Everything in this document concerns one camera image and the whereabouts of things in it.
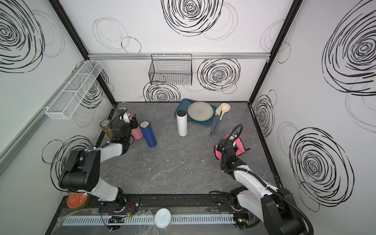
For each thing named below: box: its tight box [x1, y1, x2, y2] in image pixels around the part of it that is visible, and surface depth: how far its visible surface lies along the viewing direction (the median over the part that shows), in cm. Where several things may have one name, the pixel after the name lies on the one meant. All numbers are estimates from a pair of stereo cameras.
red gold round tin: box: [66, 191, 92, 210], surface depth 73 cm
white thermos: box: [176, 108, 188, 138], surface depth 92 cm
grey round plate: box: [187, 101, 214, 122], surface depth 115 cm
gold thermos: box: [99, 118, 114, 140], surface depth 82 cm
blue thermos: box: [139, 120, 158, 148], surface depth 85 cm
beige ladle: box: [219, 102, 231, 121], surface depth 115 cm
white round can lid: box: [154, 208, 172, 229], surface depth 67 cm
